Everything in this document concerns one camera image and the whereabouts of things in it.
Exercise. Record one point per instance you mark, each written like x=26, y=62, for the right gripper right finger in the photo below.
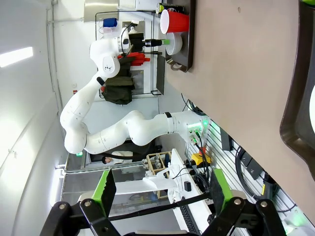
x=226, y=209

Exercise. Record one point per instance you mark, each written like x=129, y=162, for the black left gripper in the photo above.
x=136, y=42

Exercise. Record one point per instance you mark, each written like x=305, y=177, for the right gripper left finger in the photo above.
x=98, y=211

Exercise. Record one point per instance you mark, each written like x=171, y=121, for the white bowl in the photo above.
x=175, y=44
x=312, y=103

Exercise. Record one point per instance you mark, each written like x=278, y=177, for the red plastic cup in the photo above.
x=176, y=22

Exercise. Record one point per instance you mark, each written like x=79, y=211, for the black can with green top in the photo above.
x=172, y=8

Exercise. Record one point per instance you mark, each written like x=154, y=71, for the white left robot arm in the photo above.
x=110, y=137

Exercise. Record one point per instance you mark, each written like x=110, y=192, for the brown plastic tray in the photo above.
x=295, y=118
x=191, y=37

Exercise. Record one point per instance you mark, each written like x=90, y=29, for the red folded item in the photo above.
x=137, y=59

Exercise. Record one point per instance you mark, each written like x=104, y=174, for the black flat board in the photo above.
x=160, y=73

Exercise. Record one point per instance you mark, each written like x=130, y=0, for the black metal coat rack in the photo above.
x=153, y=73

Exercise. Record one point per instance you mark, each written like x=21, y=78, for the black keyboard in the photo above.
x=189, y=218

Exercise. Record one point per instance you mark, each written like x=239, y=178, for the small black box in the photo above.
x=187, y=186

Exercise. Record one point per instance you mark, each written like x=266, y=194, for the yellow emergency stop box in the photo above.
x=200, y=158

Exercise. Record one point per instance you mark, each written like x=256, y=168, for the blue pouch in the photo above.
x=110, y=22

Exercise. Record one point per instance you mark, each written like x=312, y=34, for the seated person in white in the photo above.
x=119, y=157

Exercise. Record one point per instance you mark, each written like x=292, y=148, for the white computer desk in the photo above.
x=179, y=172

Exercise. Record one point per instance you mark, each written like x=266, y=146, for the dark olive hanging clothes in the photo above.
x=118, y=91

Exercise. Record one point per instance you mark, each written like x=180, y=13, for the black power adapter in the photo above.
x=226, y=140

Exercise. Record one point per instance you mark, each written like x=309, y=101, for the silver metal cabinet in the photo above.
x=101, y=9

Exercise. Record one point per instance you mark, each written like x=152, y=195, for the wooden crate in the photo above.
x=157, y=163

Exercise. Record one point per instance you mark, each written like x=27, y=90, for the ceiling light panel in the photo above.
x=16, y=57

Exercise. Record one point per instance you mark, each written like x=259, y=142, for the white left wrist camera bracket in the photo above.
x=128, y=29

